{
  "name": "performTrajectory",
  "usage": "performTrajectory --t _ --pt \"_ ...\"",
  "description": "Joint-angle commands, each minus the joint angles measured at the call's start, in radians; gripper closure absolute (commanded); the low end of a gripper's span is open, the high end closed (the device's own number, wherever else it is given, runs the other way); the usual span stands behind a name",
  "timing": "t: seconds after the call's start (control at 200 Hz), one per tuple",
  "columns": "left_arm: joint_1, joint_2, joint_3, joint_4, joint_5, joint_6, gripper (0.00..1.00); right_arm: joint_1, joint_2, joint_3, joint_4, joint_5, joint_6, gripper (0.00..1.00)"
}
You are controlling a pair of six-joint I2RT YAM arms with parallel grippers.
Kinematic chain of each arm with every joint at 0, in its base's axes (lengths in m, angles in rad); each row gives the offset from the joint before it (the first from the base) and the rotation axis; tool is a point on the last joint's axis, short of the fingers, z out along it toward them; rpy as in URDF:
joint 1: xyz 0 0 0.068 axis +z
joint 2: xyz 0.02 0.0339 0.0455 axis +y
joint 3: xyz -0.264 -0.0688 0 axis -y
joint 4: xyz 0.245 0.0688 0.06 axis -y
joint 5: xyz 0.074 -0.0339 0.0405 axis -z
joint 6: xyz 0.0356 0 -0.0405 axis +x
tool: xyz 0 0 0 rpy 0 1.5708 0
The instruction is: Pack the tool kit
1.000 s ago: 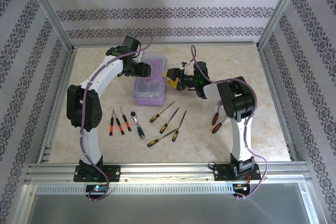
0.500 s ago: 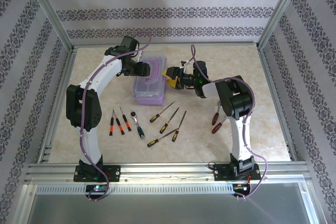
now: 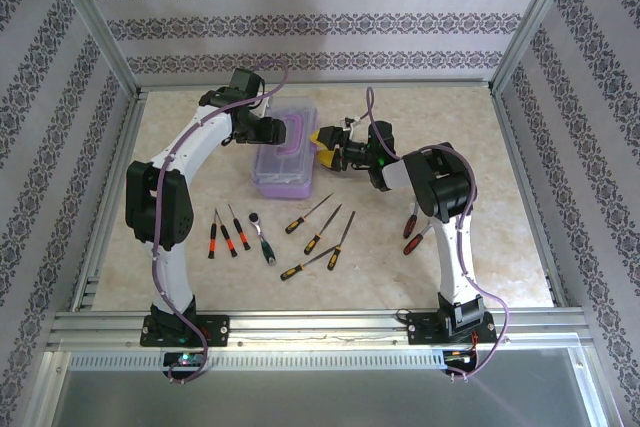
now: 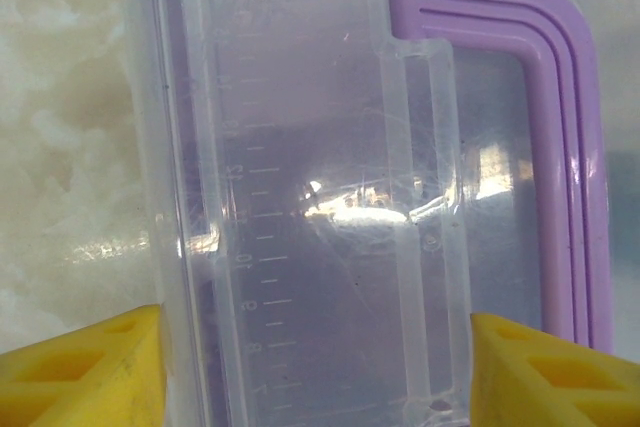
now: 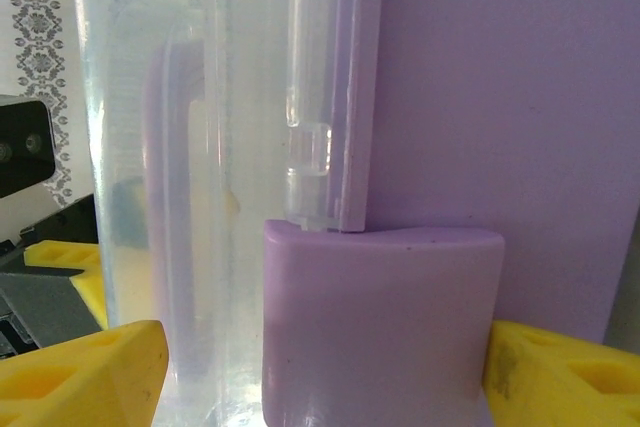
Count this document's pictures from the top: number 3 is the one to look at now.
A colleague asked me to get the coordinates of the clear toolbox lid purple handle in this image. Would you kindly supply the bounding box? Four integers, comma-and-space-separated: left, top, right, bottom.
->
251, 95, 321, 188

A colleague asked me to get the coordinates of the needle file yellow black handle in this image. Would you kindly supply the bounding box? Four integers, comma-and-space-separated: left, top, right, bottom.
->
327, 210, 356, 271
284, 193, 335, 235
303, 203, 344, 256
280, 245, 341, 282

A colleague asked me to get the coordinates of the ratchet wrench green black handle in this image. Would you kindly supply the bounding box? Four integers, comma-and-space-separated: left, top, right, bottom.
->
248, 212, 279, 266

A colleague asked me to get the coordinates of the black orange precision screwdriver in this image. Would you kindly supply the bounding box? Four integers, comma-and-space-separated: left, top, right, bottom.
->
228, 204, 252, 252
208, 208, 220, 261
219, 207, 239, 258

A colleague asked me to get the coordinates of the grey metal sheet panel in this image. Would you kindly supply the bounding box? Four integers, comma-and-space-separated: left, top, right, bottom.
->
38, 346, 604, 427

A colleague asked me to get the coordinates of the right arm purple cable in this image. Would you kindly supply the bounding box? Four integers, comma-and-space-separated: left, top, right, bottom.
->
364, 86, 512, 384

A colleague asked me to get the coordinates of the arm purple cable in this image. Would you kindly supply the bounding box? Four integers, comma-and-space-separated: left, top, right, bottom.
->
364, 86, 512, 384
149, 59, 292, 386

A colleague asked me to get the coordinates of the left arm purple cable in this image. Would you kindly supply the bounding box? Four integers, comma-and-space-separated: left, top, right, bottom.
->
149, 59, 292, 386

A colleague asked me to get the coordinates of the aluminium frame rear rail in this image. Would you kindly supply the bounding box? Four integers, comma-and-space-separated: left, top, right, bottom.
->
137, 78, 497, 94

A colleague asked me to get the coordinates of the aluminium frame side rail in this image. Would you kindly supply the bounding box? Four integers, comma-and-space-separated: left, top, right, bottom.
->
69, 89, 149, 313
492, 86, 571, 309

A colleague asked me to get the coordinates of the aluminium frame mounting rail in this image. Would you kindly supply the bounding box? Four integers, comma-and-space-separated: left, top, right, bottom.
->
49, 309, 589, 348

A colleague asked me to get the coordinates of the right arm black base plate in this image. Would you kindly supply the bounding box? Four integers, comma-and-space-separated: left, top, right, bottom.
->
407, 311, 497, 347

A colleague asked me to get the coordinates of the aluminium frame corner post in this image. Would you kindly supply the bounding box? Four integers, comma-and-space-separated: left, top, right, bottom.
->
492, 0, 590, 93
43, 0, 144, 98

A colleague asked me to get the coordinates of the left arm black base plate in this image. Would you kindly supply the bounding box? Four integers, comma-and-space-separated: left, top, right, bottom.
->
140, 314, 230, 348

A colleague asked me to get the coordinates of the slotted grey cable duct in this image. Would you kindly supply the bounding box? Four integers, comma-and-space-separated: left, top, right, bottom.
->
68, 350, 447, 372

